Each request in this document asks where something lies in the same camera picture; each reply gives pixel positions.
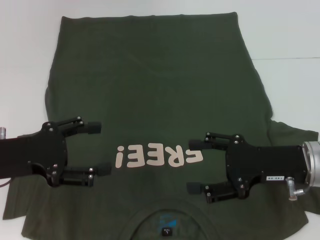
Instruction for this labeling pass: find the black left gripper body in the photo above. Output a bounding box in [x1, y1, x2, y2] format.
[0, 121, 68, 188]

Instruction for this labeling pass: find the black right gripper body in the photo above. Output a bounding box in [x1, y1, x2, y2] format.
[224, 134, 310, 200]

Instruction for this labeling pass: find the dark green FREE! t-shirt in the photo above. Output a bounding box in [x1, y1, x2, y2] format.
[2, 11, 320, 240]

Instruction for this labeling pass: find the silver elbow connector right wrist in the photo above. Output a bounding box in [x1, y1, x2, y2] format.
[286, 176, 313, 201]

